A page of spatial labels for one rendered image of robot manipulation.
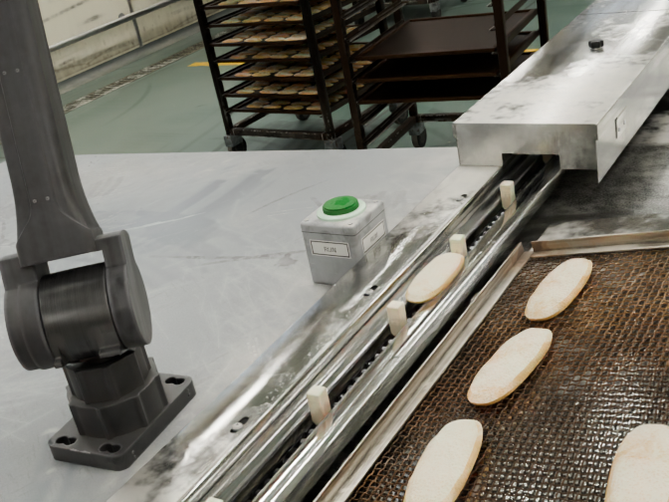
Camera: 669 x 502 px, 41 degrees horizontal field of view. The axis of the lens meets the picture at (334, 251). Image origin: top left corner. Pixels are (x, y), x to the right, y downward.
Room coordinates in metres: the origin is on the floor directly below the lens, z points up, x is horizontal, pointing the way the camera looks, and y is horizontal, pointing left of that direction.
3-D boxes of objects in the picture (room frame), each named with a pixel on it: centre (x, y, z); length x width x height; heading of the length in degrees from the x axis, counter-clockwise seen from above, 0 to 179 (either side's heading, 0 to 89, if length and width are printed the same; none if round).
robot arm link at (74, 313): (0.68, 0.21, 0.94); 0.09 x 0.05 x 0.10; 2
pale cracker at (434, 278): (0.80, -0.09, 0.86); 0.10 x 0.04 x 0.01; 144
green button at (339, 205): (0.91, -0.02, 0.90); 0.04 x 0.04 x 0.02
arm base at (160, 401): (0.71, 0.22, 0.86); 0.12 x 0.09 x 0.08; 150
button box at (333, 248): (0.91, -0.02, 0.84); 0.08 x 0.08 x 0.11; 54
